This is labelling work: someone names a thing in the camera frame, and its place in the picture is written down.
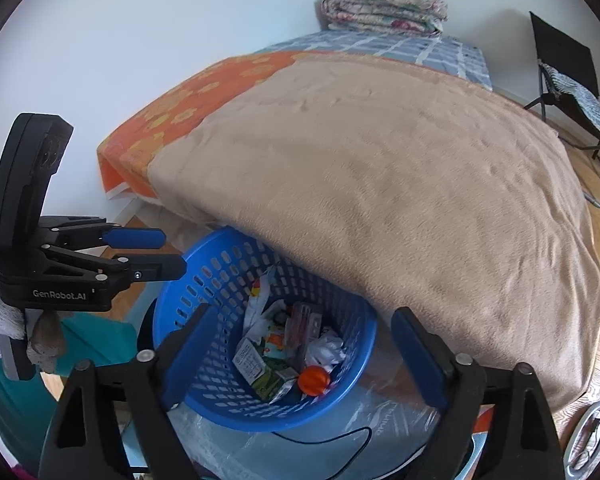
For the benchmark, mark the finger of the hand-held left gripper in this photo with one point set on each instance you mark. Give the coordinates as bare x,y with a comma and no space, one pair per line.
135,237
155,266

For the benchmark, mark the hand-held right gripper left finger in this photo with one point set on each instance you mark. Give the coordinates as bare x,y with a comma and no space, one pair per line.
185,355

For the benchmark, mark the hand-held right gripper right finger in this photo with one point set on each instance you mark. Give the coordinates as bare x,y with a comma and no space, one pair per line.
420,355

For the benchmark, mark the blue plastic basket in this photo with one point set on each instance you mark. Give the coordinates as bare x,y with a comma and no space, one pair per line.
205,270

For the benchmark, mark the green printed carton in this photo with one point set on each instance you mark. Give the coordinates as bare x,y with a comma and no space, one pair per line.
265,380

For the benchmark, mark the white plastic bag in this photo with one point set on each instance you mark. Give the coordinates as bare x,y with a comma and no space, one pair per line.
261,310

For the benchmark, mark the white tissue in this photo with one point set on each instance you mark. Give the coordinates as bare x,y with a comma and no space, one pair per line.
325,347

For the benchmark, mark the orange ball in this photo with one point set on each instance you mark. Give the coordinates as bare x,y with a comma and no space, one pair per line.
312,380

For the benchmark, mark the pink grey packet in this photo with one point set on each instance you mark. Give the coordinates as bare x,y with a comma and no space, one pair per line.
302,322

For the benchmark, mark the person's left hand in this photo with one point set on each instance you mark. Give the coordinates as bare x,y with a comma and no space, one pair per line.
45,340

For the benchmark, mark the clear plastic bag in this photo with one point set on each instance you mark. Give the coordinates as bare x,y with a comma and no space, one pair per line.
395,425

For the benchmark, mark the teal cloth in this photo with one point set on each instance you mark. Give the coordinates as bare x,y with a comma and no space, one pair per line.
95,340

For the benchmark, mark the orange floral blanket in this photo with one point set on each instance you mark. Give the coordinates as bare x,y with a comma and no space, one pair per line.
180,110

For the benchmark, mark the beige blanket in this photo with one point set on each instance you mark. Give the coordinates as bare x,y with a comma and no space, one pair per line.
380,185

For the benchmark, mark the striped chair cushion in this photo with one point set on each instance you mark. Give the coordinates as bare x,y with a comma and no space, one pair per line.
585,100

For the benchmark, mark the blue checked pillow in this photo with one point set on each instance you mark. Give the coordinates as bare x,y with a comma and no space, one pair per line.
380,47

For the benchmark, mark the folded floral quilt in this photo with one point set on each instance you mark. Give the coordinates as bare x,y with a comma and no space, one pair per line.
380,10

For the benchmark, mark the black folding chair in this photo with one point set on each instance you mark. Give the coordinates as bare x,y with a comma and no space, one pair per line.
560,50

